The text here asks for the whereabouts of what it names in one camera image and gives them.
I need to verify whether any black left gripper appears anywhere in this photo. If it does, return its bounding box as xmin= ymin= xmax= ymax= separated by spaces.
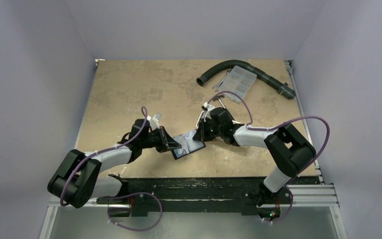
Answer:
xmin=140 ymin=125 xmax=181 ymax=153

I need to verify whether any black leather card holder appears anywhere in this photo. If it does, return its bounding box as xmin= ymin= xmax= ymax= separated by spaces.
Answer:
xmin=172 ymin=129 xmax=206 ymax=160

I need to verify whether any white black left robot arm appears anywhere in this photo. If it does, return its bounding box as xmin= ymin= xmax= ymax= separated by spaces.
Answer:
xmin=47 ymin=119 xmax=181 ymax=208

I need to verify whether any silver open-end wrench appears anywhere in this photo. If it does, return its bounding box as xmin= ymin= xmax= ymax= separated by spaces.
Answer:
xmin=212 ymin=74 xmax=228 ymax=92

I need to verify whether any clear plastic compartment box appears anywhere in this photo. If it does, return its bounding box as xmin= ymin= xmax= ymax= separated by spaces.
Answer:
xmin=219 ymin=66 xmax=257 ymax=103

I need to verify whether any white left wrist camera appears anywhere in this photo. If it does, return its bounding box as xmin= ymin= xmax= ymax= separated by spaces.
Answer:
xmin=146 ymin=113 xmax=162 ymax=130

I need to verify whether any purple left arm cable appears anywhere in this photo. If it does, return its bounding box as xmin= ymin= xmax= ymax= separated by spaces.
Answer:
xmin=60 ymin=106 xmax=163 ymax=232

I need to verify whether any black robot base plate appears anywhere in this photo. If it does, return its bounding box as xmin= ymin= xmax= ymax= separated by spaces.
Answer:
xmin=62 ymin=176 xmax=321 ymax=219

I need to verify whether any grey corrugated drain hose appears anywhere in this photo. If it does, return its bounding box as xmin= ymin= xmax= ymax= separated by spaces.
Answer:
xmin=196 ymin=59 xmax=296 ymax=100

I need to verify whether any aluminium frame rail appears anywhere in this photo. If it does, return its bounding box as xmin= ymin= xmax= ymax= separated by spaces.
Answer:
xmin=40 ymin=177 xmax=347 ymax=239

